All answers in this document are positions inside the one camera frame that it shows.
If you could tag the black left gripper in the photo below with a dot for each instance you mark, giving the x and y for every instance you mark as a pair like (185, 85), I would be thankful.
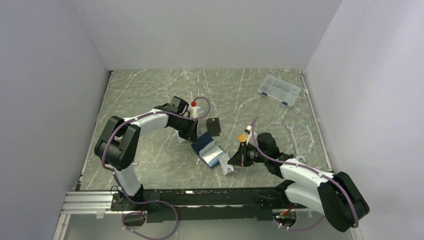
(191, 134)

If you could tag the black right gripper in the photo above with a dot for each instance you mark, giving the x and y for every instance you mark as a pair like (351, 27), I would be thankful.
(240, 158)

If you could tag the blue leather card holder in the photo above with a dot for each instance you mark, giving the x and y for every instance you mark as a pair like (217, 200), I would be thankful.
(208, 150)

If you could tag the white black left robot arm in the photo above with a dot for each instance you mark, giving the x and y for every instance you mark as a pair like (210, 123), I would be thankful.
(117, 145)

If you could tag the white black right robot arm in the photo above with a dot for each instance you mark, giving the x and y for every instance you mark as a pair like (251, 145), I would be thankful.
(333, 195)

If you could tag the black VIP card stack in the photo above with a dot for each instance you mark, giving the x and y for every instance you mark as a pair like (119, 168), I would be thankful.
(213, 126)

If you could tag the silver open-end wrench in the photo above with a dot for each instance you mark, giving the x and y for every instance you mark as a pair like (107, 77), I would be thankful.
(299, 157)

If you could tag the clear plastic organizer box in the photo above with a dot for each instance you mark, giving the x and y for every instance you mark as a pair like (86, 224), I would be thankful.
(279, 90)

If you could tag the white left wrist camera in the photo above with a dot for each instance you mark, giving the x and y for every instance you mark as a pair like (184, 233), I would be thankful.
(194, 110)

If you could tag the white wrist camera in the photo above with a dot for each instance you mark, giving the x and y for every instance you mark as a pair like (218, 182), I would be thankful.
(194, 110)
(250, 134)

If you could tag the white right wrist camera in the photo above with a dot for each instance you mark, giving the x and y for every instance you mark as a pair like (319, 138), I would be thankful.
(250, 134)

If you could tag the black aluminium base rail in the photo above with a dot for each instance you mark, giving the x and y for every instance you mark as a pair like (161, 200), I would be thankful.
(259, 203)

